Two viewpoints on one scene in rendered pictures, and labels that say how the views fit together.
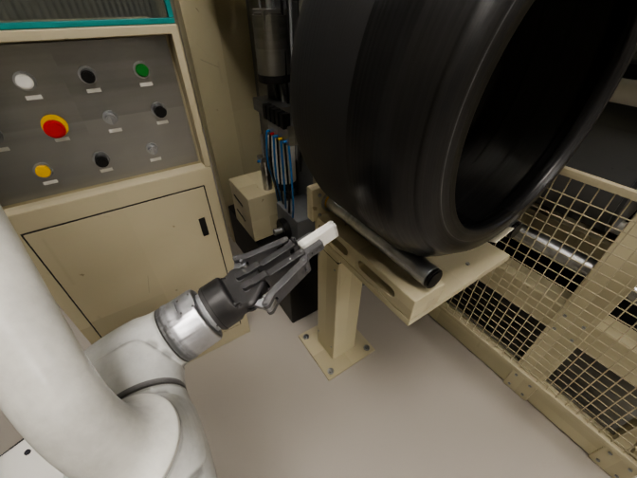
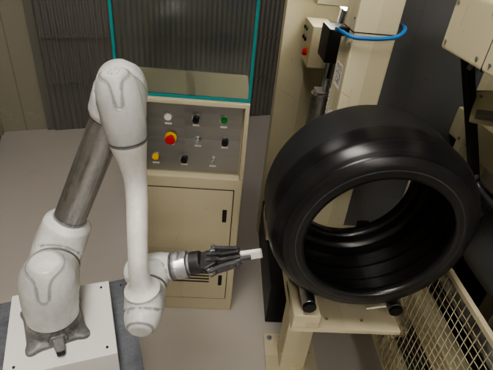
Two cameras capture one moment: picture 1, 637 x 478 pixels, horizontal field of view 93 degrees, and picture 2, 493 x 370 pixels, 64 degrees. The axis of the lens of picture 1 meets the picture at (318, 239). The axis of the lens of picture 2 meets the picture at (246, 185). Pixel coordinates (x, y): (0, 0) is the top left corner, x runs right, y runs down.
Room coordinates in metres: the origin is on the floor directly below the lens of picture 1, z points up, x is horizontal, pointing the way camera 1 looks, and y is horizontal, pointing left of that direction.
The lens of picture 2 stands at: (-0.46, -0.43, 1.88)
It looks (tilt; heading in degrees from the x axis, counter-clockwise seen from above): 33 degrees down; 29
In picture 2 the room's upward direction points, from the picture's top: 6 degrees clockwise
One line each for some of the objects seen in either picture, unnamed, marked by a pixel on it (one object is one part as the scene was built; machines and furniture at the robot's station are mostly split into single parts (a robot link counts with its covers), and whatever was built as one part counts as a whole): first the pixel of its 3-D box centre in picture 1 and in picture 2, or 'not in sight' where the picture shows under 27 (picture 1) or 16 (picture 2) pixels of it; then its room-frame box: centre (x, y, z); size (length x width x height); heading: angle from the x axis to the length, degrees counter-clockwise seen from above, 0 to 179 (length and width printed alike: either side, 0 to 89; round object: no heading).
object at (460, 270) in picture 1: (408, 245); (334, 289); (0.63, -0.24, 0.80); 0.37 x 0.36 x 0.02; 123
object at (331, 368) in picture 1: (336, 341); (290, 355); (0.83, -0.08, 0.01); 0.27 x 0.27 x 0.02; 33
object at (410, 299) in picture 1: (370, 253); (298, 280); (0.55, -0.12, 0.83); 0.36 x 0.09 x 0.06; 33
